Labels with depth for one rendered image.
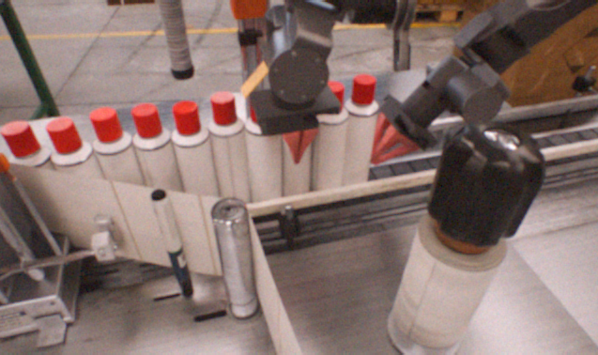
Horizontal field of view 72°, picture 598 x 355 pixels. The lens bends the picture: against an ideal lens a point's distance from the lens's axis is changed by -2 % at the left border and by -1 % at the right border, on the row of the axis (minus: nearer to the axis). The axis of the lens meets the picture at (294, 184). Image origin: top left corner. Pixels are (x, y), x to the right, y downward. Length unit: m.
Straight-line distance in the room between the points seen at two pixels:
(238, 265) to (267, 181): 0.20
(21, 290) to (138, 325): 0.14
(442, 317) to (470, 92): 0.29
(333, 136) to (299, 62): 0.24
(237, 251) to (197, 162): 0.18
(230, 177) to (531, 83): 0.73
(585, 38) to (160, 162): 0.90
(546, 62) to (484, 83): 0.47
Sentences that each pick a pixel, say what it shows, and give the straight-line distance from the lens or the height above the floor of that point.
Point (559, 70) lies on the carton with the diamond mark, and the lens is 1.12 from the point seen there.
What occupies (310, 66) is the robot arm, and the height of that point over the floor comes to 1.20.
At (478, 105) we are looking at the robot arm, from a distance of 0.61.
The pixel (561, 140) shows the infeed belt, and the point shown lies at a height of 0.88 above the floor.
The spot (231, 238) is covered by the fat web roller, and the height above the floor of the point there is 1.04.
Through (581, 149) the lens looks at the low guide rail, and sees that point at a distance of 0.93.
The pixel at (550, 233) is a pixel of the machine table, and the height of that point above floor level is 0.83.
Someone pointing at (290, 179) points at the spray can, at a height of 0.93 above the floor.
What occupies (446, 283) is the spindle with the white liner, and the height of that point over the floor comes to 1.04.
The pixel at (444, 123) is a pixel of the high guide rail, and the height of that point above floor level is 0.96.
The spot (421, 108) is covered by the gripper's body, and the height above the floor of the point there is 1.04.
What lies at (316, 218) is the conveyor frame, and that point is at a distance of 0.68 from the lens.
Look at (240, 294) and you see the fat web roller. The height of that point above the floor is 0.94.
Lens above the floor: 1.37
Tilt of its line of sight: 42 degrees down
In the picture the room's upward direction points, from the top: straight up
